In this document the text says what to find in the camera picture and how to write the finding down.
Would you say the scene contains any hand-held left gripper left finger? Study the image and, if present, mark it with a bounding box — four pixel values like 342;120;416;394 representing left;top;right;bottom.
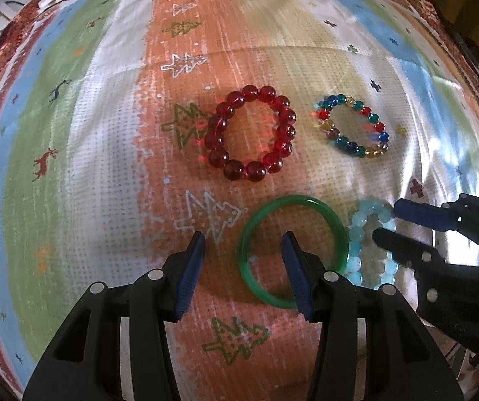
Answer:
22;231;207;401

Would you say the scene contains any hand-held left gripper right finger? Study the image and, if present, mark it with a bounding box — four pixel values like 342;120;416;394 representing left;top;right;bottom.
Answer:
282;231;466;401

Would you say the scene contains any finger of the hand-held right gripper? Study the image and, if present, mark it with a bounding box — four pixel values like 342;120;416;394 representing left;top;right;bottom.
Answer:
372;228;479;310
394;194;479;239

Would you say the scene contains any light blue bead bracelet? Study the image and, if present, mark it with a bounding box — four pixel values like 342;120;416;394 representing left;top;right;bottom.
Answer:
345;199;399;289

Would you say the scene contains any green jade bangle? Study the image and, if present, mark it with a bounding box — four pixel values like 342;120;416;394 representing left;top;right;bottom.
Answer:
238;195;346;310

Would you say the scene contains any striped patterned cloth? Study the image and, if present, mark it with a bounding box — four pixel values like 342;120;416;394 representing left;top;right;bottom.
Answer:
0;0;479;401

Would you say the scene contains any multicoloured bead bracelet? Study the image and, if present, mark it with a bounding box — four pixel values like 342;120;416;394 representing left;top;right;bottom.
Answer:
314;93;390;160

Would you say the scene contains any red bead bracelet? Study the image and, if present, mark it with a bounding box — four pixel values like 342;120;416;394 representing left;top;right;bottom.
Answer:
204;85;297;183

